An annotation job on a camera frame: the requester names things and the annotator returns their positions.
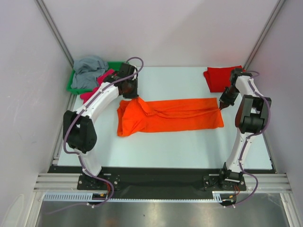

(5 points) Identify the orange t-shirt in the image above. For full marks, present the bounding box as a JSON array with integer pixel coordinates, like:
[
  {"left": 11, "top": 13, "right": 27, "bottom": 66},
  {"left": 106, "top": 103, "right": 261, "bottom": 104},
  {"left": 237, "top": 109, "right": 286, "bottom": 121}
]
[{"left": 117, "top": 97, "right": 224, "bottom": 137}]

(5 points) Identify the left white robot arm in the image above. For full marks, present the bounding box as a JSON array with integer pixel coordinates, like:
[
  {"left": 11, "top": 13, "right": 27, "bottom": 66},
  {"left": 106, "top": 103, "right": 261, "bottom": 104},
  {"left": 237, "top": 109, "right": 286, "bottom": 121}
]
[{"left": 63, "top": 63, "right": 140, "bottom": 189}]

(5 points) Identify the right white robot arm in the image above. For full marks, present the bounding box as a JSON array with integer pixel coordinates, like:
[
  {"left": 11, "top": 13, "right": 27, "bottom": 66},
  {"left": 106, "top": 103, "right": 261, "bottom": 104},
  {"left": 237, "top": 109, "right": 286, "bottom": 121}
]
[{"left": 218, "top": 68, "right": 271, "bottom": 191}]

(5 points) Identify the folded red t-shirt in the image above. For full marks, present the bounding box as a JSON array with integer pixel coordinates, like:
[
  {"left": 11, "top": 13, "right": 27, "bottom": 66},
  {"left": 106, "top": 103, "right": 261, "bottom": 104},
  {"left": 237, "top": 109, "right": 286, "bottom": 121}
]
[{"left": 203, "top": 65, "right": 242, "bottom": 93}]

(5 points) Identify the green plastic bin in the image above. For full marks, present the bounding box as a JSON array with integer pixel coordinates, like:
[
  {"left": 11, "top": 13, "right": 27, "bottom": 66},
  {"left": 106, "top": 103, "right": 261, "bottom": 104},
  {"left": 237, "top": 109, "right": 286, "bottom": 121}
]
[{"left": 66, "top": 61, "right": 126, "bottom": 96}]

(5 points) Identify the magenta t-shirt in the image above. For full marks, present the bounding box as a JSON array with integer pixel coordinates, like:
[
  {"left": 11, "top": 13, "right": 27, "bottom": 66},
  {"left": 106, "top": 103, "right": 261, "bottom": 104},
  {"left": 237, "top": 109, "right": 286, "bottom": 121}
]
[{"left": 80, "top": 69, "right": 117, "bottom": 104}]

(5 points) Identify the grey t-shirt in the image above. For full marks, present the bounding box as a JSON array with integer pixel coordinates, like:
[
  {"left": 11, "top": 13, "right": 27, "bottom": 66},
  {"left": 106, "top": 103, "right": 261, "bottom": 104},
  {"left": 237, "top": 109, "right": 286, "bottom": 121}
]
[{"left": 71, "top": 55, "right": 109, "bottom": 89}]

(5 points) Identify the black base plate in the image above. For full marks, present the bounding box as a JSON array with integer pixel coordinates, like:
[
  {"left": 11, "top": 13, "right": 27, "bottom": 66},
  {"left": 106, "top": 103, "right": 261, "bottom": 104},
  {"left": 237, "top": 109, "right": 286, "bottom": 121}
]
[{"left": 48, "top": 166, "right": 276, "bottom": 200}]

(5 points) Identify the aluminium corner post right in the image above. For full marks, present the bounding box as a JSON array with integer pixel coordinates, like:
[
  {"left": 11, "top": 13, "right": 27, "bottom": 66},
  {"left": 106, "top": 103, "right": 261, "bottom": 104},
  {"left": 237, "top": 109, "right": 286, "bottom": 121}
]
[{"left": 244, "top": 0, "right": 287, "bottom": 69}]

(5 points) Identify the aluminium corner post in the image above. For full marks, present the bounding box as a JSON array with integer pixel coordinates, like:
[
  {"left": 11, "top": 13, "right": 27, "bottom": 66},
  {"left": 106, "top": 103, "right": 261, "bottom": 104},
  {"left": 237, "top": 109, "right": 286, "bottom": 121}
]
[
  {"left": 244, "top": 0, "right": 287, "bottom": 69},
  {"left": 34, "top": 0, "right": 74, "bottom": 67}
]

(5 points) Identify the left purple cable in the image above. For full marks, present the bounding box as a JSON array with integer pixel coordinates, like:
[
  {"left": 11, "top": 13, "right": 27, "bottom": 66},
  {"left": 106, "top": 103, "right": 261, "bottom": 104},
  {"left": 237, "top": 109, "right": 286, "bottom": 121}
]
[{"left": 44, "top": 56, "right": 144, "bottom": 215}]

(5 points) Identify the aluminium corner post left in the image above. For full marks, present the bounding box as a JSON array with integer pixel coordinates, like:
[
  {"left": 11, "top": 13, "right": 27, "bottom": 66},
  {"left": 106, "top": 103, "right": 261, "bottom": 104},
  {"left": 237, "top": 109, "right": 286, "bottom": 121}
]
[{"left": 34, "top": 0, "right": 74, "bottom": 67}]

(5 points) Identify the aluminium frame rail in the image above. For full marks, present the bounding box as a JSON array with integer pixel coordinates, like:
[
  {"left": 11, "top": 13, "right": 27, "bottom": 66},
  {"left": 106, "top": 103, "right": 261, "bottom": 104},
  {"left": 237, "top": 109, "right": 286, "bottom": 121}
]
[{"left": 34, "top": 173, "right": 80, "bottom": 192}]

